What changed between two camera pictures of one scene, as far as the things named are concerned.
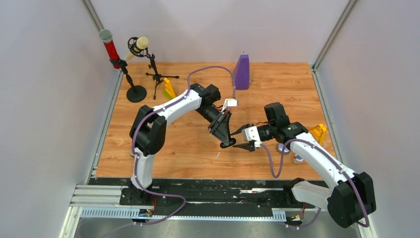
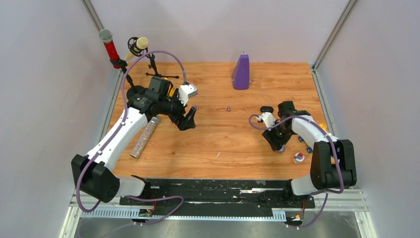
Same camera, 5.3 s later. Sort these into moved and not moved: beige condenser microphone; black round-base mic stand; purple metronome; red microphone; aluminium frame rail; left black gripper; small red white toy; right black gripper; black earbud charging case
Moved: right black gripper; left black gripper; black earbud charging case
Not moved: aluminium frame rail; black round-base mic stand; beige condenser microphone; purple metronome; red microphone; small red white toy
